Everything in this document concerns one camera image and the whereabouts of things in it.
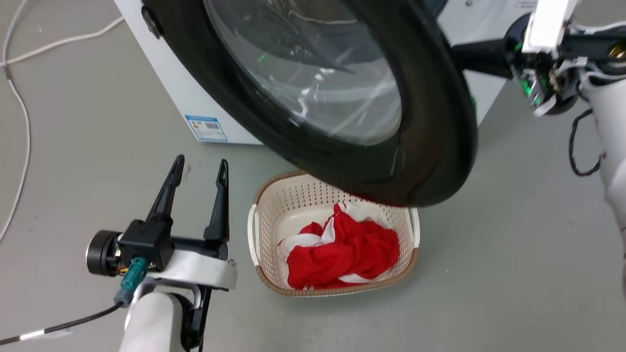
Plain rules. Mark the blue white energy label sticker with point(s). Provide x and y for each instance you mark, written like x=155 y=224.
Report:
x=206 y=128

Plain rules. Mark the beige perforated laundry basket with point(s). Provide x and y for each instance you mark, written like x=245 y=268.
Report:
x=266 y=215

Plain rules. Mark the white washing machine body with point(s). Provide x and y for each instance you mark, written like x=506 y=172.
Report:
x=161 y=73

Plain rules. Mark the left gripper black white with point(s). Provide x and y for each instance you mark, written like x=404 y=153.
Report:
x=146 y=242

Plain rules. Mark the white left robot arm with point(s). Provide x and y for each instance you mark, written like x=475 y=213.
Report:
x=151 y=318

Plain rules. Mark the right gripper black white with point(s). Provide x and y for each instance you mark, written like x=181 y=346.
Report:
x=543 y=29

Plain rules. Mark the black door latch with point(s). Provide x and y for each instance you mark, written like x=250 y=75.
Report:
x=152 y=22

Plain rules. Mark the black round glass washer door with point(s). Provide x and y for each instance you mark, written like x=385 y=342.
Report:
x=430 y=122

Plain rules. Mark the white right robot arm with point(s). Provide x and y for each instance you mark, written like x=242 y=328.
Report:
x=611 y=122

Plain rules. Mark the red and white garment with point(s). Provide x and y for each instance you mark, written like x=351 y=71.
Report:
x=347 y=249

